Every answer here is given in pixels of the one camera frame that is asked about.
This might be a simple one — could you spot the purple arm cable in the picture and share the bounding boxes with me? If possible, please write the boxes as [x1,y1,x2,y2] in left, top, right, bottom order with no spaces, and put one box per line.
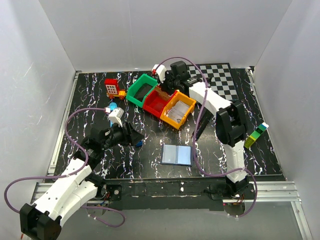
[152,56,258,218]
[3,106,126,228]

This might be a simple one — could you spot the yellow plastic bin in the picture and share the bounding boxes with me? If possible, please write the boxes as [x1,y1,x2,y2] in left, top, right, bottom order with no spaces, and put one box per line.
[160,91,197,130]

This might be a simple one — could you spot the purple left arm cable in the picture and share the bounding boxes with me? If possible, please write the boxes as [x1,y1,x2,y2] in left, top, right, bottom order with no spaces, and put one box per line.
[3,106,126,228]

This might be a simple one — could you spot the green plastic bin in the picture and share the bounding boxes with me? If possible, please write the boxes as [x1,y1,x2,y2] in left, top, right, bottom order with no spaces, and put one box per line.
[126,73,158,108]

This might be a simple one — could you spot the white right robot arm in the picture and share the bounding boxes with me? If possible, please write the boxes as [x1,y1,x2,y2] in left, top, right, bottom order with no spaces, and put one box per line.
[152,58,249,197]

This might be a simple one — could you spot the white cards stack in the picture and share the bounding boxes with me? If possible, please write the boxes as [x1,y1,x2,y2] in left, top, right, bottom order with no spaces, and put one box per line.
[166,100,190,123]

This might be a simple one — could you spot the blue lego brick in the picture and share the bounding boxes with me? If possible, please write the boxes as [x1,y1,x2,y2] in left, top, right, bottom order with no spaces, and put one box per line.
[136,141,143,147]

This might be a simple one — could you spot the black white chessboard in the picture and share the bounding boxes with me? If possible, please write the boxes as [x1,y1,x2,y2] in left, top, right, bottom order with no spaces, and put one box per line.
[197,63,239,101]

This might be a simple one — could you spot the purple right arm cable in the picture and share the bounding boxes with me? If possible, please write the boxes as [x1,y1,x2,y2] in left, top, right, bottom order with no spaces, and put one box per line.
[152,56,258,218]

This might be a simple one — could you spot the red yellow toy train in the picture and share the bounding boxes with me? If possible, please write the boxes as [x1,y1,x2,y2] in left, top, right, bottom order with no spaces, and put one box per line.
[104,78,127,100]

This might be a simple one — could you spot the blue toy microphone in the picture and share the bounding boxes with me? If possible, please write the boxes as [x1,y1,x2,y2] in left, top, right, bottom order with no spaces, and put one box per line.
[108,102,119,126]

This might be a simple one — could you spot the red plastic bin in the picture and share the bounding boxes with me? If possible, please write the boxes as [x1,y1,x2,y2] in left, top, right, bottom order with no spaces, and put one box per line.
[142,88,175,119]

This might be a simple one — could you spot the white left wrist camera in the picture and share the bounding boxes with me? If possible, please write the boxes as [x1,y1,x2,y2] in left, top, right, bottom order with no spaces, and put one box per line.
[105,107,124,127]

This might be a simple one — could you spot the green lego brick stack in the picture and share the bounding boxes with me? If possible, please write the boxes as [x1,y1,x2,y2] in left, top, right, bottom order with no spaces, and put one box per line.
[244,122,269,149]

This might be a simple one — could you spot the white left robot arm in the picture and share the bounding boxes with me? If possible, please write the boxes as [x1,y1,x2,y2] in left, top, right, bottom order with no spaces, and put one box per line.
[19,122,145,240]

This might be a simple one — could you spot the navy blue card holder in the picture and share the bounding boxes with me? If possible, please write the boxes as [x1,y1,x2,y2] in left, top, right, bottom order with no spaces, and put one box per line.
[160,144,192,166]

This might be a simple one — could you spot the black silver microphone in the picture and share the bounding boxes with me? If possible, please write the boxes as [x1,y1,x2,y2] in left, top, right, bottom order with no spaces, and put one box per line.
[193,109,213,141]

